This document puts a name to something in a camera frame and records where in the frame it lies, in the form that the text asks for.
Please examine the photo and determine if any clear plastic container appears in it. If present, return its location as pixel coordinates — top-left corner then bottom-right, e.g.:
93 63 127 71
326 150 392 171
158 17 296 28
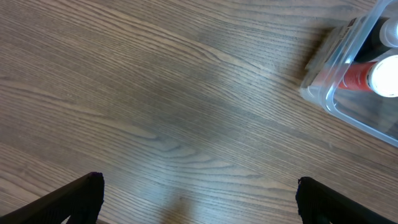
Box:
300 0 397 146

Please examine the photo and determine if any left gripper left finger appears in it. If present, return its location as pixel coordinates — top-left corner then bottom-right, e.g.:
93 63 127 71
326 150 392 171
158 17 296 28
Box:
1 172 104 224

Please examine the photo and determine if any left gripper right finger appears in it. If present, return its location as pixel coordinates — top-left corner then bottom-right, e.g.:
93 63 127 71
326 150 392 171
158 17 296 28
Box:
295 177 397 224

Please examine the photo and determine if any orange tube white cap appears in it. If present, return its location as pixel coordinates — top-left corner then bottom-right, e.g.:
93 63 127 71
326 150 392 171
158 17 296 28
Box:
313 54 398 98

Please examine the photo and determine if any black tube white cap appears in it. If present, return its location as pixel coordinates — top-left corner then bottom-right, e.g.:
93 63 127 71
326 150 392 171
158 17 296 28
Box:
354 16 397 63

